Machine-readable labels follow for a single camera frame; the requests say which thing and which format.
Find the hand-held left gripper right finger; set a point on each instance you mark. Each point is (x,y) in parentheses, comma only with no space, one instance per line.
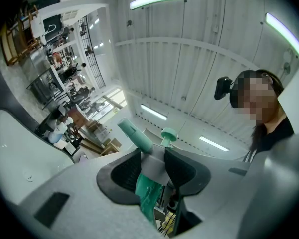
(226,195)

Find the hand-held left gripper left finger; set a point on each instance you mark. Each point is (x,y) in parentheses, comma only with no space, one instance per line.
(89,208)

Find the clear green spray bottle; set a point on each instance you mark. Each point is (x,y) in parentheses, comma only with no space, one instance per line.
(152,165)

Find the clear pump bottle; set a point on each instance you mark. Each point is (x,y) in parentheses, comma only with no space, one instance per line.
(57,133)

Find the purple mat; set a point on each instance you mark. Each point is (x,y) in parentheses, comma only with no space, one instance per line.
(83,157)

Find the wooden steps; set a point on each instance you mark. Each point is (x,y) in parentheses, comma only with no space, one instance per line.
(97,143)

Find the person's black clothing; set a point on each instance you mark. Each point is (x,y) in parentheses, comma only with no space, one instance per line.
(274,136)

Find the brown wooden cabinet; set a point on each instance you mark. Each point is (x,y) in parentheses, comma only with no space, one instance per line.
(77,118)

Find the white sink basin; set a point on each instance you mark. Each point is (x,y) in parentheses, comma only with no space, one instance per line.
(20,146)

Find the person's head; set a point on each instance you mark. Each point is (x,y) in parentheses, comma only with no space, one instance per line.
(256,96)

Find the black gaming chair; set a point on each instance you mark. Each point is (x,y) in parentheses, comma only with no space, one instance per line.
(68,72)

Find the wooden shelf rack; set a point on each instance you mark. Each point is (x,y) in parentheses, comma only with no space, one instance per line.
(22,46)

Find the black display panel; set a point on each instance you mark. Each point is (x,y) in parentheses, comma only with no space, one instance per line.
(52,27)

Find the black head camera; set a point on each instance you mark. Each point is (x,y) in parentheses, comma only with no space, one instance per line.
(221,88)

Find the metal frame table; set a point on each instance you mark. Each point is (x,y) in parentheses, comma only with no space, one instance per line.
(47,80)

